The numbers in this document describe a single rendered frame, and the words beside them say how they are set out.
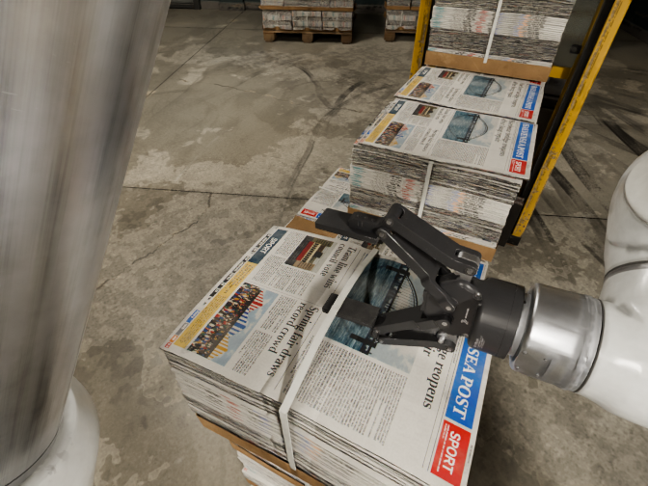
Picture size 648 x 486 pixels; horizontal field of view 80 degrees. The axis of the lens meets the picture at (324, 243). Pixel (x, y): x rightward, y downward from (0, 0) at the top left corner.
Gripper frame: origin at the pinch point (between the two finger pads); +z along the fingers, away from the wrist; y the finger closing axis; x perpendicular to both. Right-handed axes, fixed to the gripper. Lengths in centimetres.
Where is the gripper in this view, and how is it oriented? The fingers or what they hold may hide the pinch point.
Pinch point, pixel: (333, 265)
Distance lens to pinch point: 45.9
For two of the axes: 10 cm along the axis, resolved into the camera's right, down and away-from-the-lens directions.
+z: -8.9, -2.6, 3.8
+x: 4.6, -6.0, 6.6
